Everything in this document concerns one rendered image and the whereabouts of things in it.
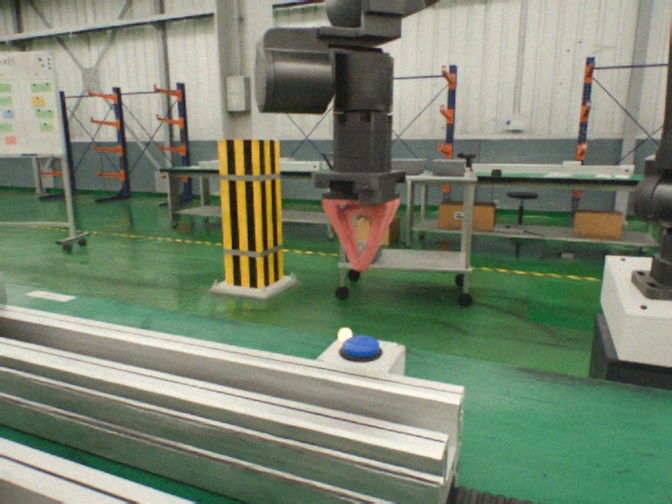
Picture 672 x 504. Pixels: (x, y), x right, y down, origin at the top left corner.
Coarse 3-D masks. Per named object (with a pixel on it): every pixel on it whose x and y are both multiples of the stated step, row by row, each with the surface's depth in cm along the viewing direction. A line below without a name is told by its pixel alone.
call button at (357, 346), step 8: (352, 336) 53; (360, 336) 53; (368, 336) 53; (344, 344) 51; (352, 344) 51; (360, 344) 51; (368, 344) 51; (376, 344) 51; (344, 352) 51; (352, 352) 50; (360, 352) 50; (368, 352) 50; (376, 352) 51
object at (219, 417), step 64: (0, 320) 57; (64, 320) 54; (0, 384) 47; (64, 384) 45; (128, 384) 40; (192, 384) 40; (256, 384) 44; (320, 384) 42; (384, 384) 40; (448, 384) 40; (128, 448) 42; (192, 448) 40; (256, 448) 36; (320, 448) 35; (384, 448) 32; (448, 448) 38
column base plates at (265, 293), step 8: (216, 280) 357; (280, 280) 372; (288, 280) 372; (296, 280) 381; (216, 288) 356; (224, 288) 353; (232, 288) 352; (240, 288) 351; (248, 288) 351; (256, 288) 350; (264, 288) 342; (272, 288) 351; (280, 288) 359; (248, 296) 345; (256, 296) 342; (264, 296) 341
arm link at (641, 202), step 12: (660, 144) 63; (660, 156) 63; (648, 168) 66; (660, 168) 64; (648, 180) 66; (660, 180) 65; (636, 192) 67; (648, 192) 65; (636, 204) 67; (648, 204) 65; (636, 216) 68
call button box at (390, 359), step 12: (336, 348) 53; (384, 348) 53; (396, 348) 53; (324, 360) 50; (336, 360) 50; (348, 360) 50; (360, 360) 50; (372, 360) 50; (384, 360) 50; (396, 360) 51; (384, 372) 48; (396, 372) 51
